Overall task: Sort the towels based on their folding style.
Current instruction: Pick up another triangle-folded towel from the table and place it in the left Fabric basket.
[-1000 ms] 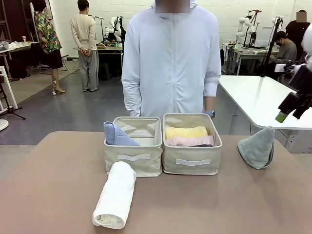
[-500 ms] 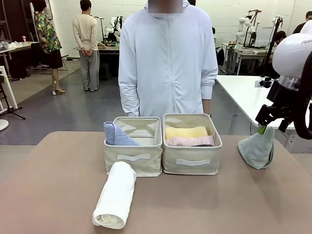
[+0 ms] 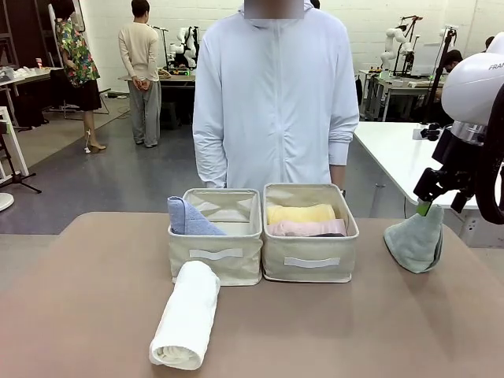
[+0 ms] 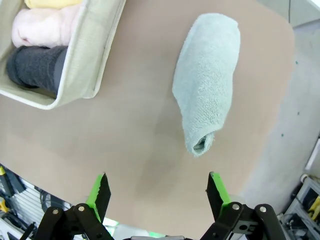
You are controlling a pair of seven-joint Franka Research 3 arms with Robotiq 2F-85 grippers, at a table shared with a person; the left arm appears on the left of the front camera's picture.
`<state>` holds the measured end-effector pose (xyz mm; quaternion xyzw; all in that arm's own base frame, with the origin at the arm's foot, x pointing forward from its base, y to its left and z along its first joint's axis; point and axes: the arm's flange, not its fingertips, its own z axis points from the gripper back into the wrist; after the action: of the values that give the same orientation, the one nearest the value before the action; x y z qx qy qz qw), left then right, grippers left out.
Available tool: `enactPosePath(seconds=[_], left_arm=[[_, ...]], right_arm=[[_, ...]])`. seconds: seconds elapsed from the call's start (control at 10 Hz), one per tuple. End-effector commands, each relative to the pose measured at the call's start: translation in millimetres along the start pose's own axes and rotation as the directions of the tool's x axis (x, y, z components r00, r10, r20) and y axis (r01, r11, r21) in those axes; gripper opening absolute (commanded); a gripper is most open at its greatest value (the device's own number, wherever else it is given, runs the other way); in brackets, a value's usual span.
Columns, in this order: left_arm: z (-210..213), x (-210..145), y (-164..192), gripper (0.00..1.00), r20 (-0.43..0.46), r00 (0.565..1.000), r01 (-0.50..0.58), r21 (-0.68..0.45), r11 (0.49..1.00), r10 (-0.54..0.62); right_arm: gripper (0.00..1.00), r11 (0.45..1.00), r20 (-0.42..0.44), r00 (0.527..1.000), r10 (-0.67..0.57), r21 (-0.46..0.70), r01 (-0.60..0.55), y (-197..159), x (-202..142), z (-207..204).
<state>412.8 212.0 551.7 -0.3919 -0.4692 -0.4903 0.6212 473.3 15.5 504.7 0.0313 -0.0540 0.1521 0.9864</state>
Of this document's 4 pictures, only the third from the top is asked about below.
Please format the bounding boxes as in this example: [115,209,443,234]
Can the dark wooden shelf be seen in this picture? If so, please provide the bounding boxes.
[0,0,60,69]

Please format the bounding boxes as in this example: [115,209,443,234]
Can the person in floral shirt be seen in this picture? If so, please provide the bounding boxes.
[54,0,108,154]

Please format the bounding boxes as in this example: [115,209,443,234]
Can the black angled tripod frame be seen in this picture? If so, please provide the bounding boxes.
[397,15,424,76]

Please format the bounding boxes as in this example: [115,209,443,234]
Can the cluttered white side table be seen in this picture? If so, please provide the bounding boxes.
[0,67,64,128]

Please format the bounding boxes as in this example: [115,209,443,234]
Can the seated person in grey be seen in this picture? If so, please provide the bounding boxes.
[440,49,464,80]

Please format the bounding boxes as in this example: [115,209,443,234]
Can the white glossy table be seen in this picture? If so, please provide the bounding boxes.
[353,120,504,209]

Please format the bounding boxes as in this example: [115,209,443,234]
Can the person in beige sweater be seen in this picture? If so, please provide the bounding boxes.
[117,0,162,149]

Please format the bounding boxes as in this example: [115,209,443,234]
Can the white rolled towel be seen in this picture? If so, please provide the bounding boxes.
[148,260,221,371]

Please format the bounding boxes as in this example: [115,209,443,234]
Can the black robot cable sleeve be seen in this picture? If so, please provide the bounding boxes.
[474,78,504,226]

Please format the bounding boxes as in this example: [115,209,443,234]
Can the yellow towel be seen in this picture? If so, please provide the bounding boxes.
[266,203,337,226]

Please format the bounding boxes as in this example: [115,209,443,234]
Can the grey-green towel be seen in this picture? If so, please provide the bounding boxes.
[384,204,445,274]

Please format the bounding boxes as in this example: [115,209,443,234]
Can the light background work table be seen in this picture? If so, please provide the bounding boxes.
[358,70,446,121]

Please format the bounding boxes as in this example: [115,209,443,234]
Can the grey background work table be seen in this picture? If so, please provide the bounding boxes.
[159,72,198,124]

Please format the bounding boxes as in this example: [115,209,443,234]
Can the black camera tripod stand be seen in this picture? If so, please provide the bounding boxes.
[424,25,460,120]

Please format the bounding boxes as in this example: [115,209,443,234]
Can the beige fabric storage bin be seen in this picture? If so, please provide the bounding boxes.
[167,187,264,287]
[261,182,360,284]

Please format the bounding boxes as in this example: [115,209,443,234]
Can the black tripod legs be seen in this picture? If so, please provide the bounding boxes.
[0,133,43,195]

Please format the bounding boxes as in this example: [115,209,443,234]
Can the person's left forearm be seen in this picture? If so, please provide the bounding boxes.
[328,121,356,191]

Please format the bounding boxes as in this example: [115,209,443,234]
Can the small white background robot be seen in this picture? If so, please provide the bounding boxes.
[167,26,198,69]

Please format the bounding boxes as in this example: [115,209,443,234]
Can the blue towel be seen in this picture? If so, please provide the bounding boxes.
[167,195,228,236]

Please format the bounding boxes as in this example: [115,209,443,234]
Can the person's right forearm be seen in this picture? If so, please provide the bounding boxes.
[192,129,230,189]

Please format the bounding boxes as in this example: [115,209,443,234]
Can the white frame furniture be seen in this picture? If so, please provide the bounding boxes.
[0,106,29,178]

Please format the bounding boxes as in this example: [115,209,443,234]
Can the person in white hoodie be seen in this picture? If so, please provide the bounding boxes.
[191,0,360,191]

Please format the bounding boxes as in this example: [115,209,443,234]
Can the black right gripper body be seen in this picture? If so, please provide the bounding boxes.
[432,129,480,193]

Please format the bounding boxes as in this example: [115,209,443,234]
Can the pink towel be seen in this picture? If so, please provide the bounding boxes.
[267,219,347,238]

